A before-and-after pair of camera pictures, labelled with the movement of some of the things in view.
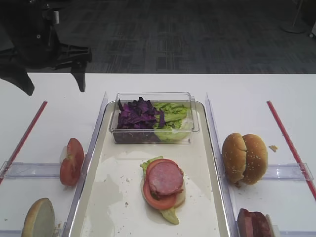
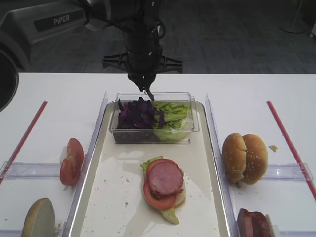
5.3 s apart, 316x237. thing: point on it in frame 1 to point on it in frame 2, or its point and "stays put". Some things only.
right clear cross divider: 286,172 stays put
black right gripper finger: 79,72 to 148,79
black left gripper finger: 18,76 to 138,80
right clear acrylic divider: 223,174 stays put
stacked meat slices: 252,224 stays put
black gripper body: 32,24 to 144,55
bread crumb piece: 273,147 stays put
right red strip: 301,168 stays put
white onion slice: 63,154 stays put
